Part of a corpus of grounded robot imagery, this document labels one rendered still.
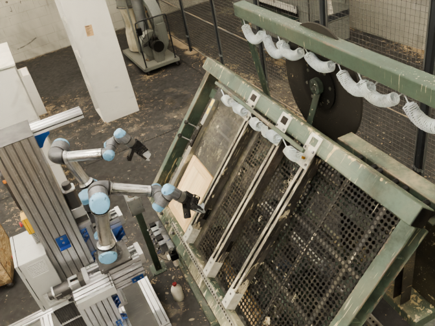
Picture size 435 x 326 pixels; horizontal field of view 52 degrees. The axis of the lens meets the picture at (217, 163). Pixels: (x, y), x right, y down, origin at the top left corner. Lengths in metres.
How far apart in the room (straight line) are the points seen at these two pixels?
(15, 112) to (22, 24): 5.93
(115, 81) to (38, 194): 4.21
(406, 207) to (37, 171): 2.06
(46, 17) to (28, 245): 8.27
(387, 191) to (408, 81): 0.52
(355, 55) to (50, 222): 2.11
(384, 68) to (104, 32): 5.01
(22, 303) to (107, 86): 3.49
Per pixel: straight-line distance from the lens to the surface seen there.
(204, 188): 3.30
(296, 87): 3.25
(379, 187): 2.15
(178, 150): 3.80
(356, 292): 2.22
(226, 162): 3.05
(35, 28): 11.14
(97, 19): 6.73
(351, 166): 2.27
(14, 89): 5.23
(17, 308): 4.83
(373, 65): 2.40
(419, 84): 2.21
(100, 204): 2.71
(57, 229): 3.18
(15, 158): 2.86
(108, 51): 6.86
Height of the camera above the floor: 3.20
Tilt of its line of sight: 35 degrees down
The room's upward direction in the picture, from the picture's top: 12 degrees counter-clockwise
